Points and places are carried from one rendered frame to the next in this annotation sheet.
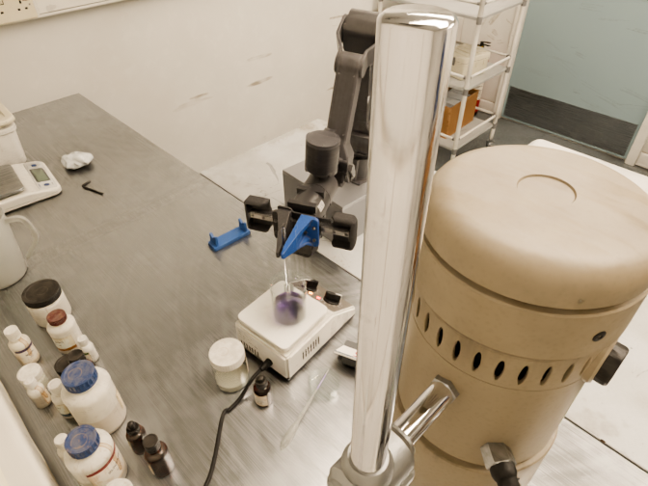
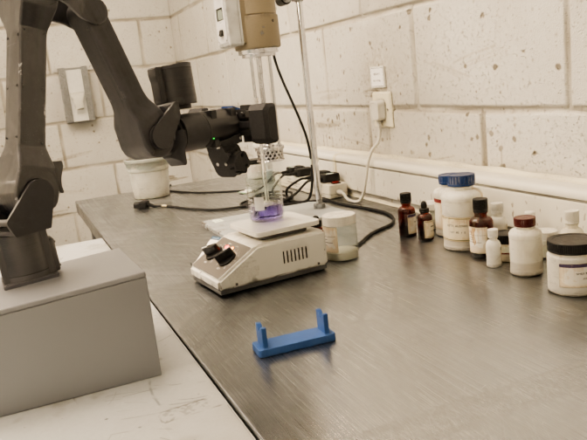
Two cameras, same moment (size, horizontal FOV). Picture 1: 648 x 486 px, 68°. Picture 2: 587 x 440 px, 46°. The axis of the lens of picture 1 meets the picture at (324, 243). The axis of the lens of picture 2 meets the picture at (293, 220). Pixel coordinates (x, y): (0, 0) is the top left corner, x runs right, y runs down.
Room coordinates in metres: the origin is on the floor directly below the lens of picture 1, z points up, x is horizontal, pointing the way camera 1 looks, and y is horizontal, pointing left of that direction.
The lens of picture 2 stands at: (1.60, 0.55, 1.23)
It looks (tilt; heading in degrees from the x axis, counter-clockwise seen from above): 12 degrees down; 203
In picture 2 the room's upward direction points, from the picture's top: 6 degrees counter-clockwise
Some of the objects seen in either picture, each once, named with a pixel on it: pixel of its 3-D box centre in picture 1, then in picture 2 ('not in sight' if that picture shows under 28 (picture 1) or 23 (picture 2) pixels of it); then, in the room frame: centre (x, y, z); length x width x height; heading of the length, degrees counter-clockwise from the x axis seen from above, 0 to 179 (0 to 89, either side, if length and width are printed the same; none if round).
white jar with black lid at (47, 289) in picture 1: (47, 303); (573, 264); (0.64, 0.55, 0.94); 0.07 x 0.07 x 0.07
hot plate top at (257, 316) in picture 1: (283, 313); (273, 223); (0.57, 0.07, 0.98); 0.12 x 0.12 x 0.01; 50
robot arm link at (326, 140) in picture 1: (328, 160); (162, 106); (0.73, -0.01, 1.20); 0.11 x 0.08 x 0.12; 160
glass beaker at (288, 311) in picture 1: (289, 301); (264, 198); (0.56, 0.06, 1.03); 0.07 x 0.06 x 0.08; 45
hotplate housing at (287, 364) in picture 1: (293, 320); (263, 251); (0.59, 0.06, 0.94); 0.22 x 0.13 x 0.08; 140
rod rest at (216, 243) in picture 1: (229, 233); (293, 331); (0.87, 0.22, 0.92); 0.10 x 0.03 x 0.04; 131
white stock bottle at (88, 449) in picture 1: (94, 458); (451, 203); (0.32, 0.33, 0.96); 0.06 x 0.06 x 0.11
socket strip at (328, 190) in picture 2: not in sight; (307, 182); (-0.21, -0.16, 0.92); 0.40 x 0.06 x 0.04; 45
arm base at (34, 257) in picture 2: (357, 165); (26, 255); (0.97, -0.08, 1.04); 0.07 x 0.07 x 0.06; 48
